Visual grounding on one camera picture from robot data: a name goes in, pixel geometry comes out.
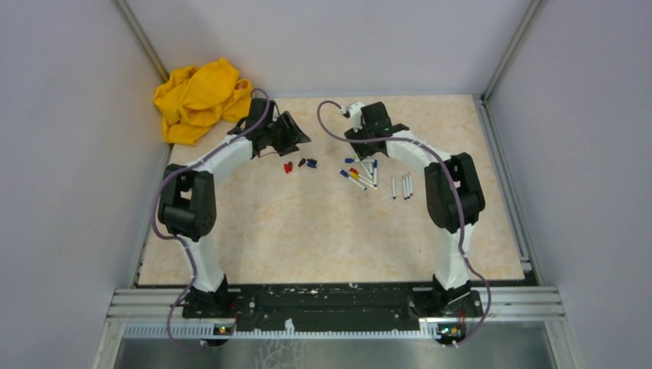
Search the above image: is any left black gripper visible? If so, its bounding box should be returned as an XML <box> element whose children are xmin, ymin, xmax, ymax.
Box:
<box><xmin>263</xmin><ymin>111</ymin><xmax>310</xmax><ymax>157</ymax></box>

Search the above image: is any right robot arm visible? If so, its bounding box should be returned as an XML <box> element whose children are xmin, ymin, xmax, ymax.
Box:
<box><xmin>341</xmin><ymin>101</ymin><xmax>486</xmax><ymax>317</ymax></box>

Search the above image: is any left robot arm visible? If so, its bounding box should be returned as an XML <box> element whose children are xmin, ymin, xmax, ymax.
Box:
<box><xmin>157</xmin><ymin>98</ymin><xmax>310</xmax><ymax>318</ymax></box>

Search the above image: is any green cap marker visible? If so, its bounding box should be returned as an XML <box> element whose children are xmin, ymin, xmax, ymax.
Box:
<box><xmin>360</xmin><ymin>161</ymin><xmax>373</xmax><ymax>181</ymax></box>

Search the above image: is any red cap marker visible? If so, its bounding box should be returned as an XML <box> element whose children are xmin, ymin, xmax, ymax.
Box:
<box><xmin>349</xmin><ymin>168</ymin><xmax>371</xmax><ymax>181</ymax></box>

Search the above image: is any yellow cap marker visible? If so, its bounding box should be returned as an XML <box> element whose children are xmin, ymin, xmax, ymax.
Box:
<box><xmin>350</xmin><ymin>172</ymin><xmax>378</xmax><ymax>189</ymax></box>

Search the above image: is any yellow crumpled cloth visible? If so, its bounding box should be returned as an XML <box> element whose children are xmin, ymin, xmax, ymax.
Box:
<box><xmin>152</xmin><ymin>58</ymin><xmax>254</xmax><ymax>145</ymax></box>

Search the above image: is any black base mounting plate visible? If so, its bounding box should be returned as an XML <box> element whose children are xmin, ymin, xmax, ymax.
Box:
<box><xmin>181</xmin><ymin>281</ymin><xmax>483</xmax><ymax>333</ymax></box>

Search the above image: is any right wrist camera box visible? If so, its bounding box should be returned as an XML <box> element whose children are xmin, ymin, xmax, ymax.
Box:
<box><xmin>340</xmin><ymin>101</ymin><xmax>364</xmax><ymax>131</ymax></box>

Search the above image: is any aluminium front rail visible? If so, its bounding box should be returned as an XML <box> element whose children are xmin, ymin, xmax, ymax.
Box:
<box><xmin>107</xmin><ymin>284</ymin><xmax>566</xmax><ymax>343</ymax></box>

